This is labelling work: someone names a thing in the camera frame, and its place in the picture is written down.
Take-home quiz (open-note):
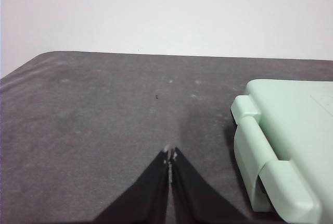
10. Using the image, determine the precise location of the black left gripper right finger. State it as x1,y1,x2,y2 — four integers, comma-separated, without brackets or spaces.
170,147,250,223

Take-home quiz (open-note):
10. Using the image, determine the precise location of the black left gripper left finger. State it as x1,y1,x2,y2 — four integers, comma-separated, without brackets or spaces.
92,144,172,223

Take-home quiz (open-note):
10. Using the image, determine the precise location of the green hinged cover, silver handle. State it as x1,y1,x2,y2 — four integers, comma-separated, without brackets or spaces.
230,79,333,217

